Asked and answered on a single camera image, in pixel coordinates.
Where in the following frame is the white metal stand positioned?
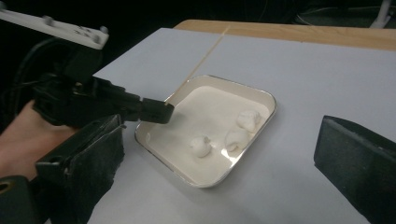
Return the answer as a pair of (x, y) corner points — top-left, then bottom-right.
(369, 0), (394, 30)

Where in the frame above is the cream rectangular tray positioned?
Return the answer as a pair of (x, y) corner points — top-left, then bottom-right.
(134, 74), (278, 189)

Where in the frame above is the thin wooden skewer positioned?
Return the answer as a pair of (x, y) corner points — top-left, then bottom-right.
(164, 25), (232, 105)

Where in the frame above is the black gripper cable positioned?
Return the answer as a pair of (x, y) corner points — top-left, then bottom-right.
(8, 36), (68, 104)

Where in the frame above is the grey background panel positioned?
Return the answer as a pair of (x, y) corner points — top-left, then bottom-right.
(295, 6), (396, 30)

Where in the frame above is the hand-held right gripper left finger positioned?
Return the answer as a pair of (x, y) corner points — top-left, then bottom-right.
(35, 114), (126, 224)

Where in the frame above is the white table sheet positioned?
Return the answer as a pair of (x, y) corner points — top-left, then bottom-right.
(45, 27), (396, 224)

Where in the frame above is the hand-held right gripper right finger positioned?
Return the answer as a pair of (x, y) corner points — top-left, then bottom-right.
(313, 115), (396, 224)

